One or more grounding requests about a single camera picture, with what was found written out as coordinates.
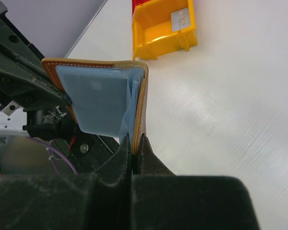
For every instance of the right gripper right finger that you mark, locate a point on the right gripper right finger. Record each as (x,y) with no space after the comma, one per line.
(164,201)

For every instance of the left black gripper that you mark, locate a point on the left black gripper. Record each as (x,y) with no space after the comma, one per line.
(31,105)

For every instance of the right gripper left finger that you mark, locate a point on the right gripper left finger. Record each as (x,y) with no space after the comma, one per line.
(88,201)

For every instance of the brown leather card holder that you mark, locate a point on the brown leather card holder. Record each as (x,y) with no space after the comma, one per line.
(108,98)

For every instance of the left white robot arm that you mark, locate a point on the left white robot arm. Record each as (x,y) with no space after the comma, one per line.
(30,104)

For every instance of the silver card in yellow bin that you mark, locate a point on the silver card in yellow bin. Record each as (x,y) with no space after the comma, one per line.
(180,19)

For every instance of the yellow plastic bin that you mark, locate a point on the yellow plastic bin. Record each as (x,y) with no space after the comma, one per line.
(152,35)

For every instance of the red plastic bin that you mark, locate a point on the red plastic bin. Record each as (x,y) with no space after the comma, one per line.
(135,3)

